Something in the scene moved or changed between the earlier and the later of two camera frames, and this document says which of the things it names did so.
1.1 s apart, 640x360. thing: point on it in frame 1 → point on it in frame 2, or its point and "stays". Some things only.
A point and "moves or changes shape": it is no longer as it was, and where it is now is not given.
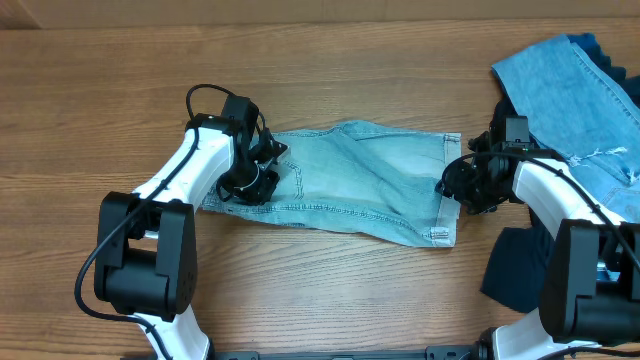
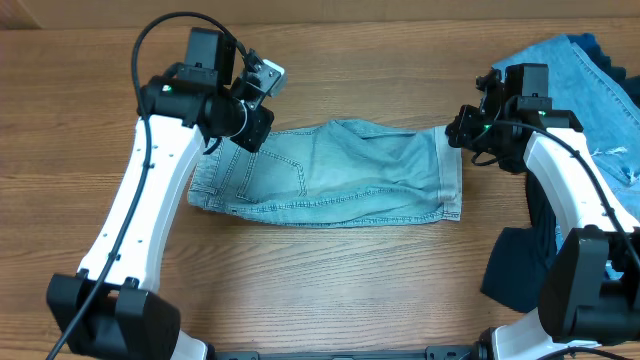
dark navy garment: x=518 y=254 stays
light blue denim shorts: x=370 y=175 moves or changes shape
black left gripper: x=261 y=194 → x=254 y=140
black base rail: x=433 y=353 stays
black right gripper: x=461 y=182 → x=458 y=130
